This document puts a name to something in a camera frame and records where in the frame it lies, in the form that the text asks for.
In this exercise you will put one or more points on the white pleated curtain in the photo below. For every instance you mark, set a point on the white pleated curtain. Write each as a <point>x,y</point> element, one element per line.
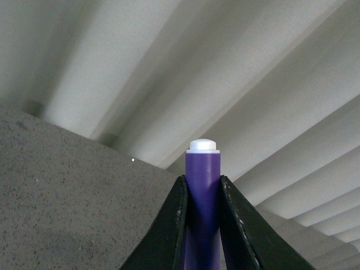
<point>274,83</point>

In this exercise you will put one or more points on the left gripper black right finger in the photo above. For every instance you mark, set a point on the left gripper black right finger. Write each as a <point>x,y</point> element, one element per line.
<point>248,241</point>

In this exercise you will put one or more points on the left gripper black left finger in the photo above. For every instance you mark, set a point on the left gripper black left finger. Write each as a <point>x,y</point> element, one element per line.
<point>163,246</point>

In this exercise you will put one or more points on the purple marker pen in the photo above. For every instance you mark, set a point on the purple marker pen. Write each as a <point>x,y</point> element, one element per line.
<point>203,167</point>

